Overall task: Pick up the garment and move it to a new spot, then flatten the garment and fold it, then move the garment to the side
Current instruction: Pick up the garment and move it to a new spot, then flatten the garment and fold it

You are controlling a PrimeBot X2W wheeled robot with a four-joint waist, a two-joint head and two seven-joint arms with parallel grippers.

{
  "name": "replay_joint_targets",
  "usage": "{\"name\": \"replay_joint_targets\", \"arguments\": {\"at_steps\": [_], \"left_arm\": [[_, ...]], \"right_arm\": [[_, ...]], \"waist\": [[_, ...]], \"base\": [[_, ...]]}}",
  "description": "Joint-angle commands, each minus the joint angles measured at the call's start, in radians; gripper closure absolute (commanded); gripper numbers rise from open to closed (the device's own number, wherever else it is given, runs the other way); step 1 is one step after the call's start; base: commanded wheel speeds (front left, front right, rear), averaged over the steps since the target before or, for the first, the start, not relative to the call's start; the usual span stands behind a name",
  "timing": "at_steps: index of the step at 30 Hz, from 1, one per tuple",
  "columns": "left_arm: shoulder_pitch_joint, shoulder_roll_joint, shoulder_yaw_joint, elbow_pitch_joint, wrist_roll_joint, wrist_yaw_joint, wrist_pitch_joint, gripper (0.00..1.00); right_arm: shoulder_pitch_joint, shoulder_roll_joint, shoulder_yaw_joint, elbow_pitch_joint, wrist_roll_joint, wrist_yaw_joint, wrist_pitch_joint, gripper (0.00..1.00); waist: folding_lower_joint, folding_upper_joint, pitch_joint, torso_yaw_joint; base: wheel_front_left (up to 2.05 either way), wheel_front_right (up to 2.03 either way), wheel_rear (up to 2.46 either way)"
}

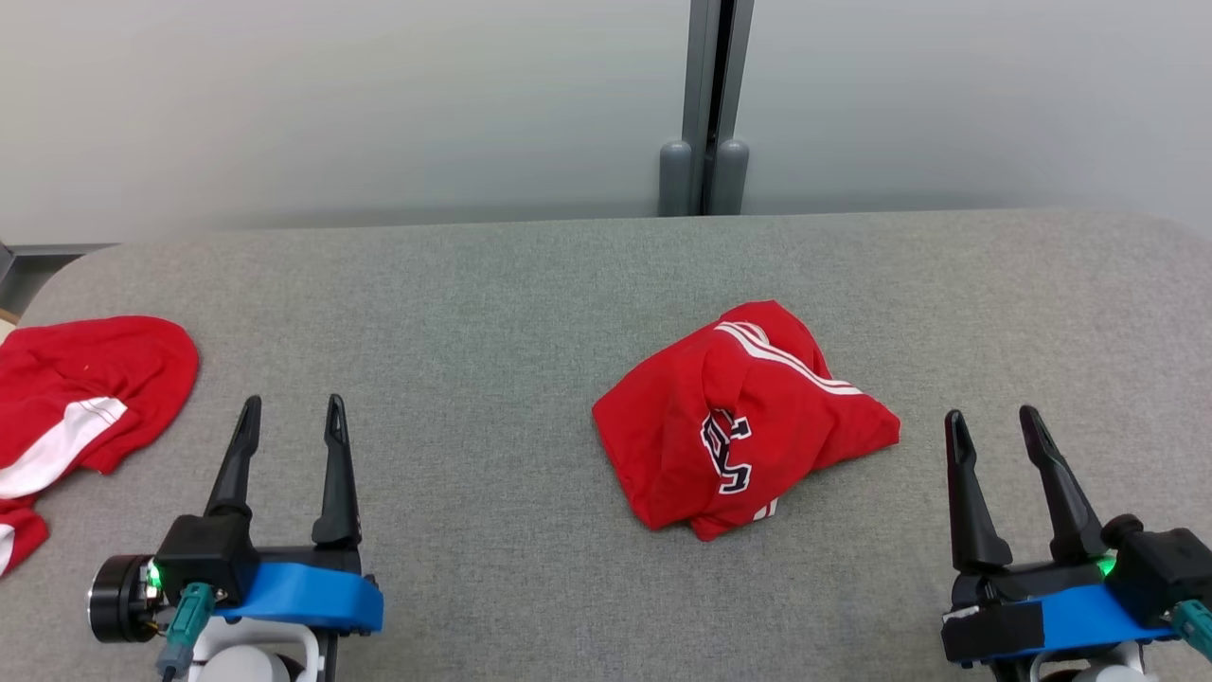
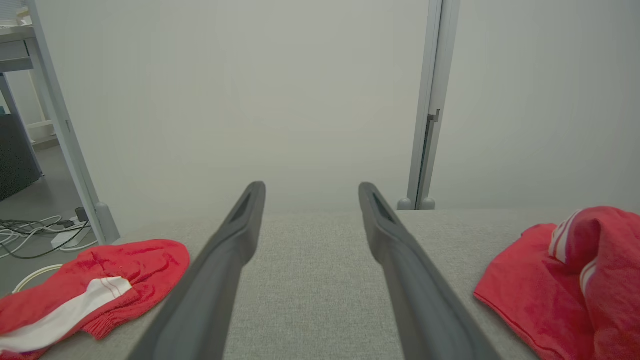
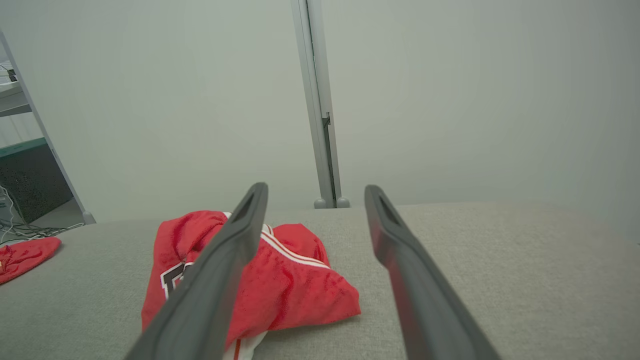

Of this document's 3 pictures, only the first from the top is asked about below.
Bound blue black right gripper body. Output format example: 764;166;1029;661
941;561;1182;665

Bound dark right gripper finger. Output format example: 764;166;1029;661
944;409;1014;573
1019;404;1110;565

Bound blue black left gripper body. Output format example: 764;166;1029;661
213;545;385;637

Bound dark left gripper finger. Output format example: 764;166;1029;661
312;394;363;548
204;396;263;520

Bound red shorts with white stripe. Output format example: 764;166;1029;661
0;315;201;577

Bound red jersey with number print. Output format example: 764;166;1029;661
592;300;901;542

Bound grey round partition foot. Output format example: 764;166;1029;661
712;139;750;217
659;139;695;218

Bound teal left camera cable plug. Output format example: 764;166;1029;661
156;583;215;679

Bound teal camera cable plug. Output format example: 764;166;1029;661
1169;599;1212;660
156;583;215;679

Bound teal right camera cable plug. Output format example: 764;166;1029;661
1169;599;1212;660

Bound grey wall base rail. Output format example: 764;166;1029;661
9;243;119;259

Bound grey double partition post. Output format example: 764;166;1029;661
682;0;756;217

